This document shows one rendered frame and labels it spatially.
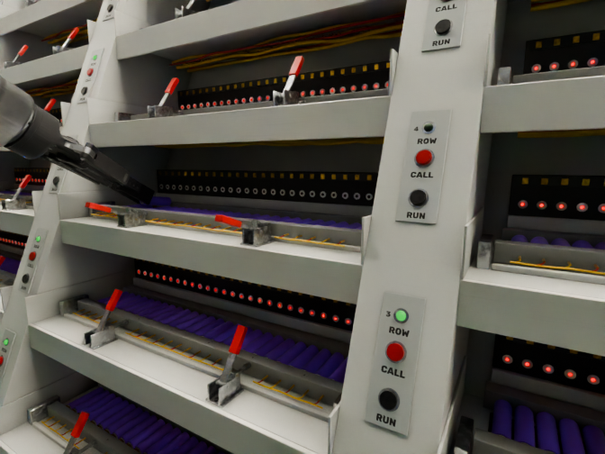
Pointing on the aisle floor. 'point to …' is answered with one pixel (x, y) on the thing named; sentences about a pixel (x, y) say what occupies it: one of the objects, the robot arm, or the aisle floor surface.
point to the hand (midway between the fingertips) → (131, 189)
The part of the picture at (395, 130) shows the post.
